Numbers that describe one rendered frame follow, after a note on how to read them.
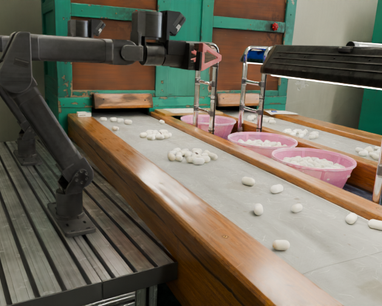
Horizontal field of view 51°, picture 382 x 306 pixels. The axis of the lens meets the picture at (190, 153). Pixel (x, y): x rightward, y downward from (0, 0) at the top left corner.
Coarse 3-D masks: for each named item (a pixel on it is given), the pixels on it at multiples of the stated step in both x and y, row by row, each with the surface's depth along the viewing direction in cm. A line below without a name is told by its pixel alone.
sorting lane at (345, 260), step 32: (128, 128) 177; (160, 128) 180; (160, 160) 129; (224, 160) 133; (224, 192) 103; (256, 192) 104; (288, 192) 105; (256, 224) 85; (288, 224) 86; (320, 224) 86; (352, 224) 87; (288, 256) 72; (320, 256) 73; (352, 256) 73; (352, 288) 63
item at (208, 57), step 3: (195, 45) 138; (198, 45) 136; (207, 45) 131; (210, 45) 132; (195, 48) 136; (198, 48) 135; (198, 51) 133; (192, 54) 136; (207, 54) 132; (210, 54) 132; (192, 57) 135; (195, 57) 133; (207, 57) 132; (210, 57) 133; (213, 57) 133; (207, 60) 132; (210, 60) 133; (216, 63) 134
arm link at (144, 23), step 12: (132, 12) 97; (144, 12) 95; (156, 12) 95; (132, 24) 97; (144, 24) 96; (156, 24) 96; (132, 36) 98; (156, 36) 97; (132, 48) 93; (132, 60) 94
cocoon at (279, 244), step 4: (276, 240) 74; (280, 240) 74; (284, 240) 74; (276, 244) 73; (280, 244) 73; (284, 244) 73; (288, 244) 74; (276, 248) 73; (280, 248) 73; (284, 248) 73
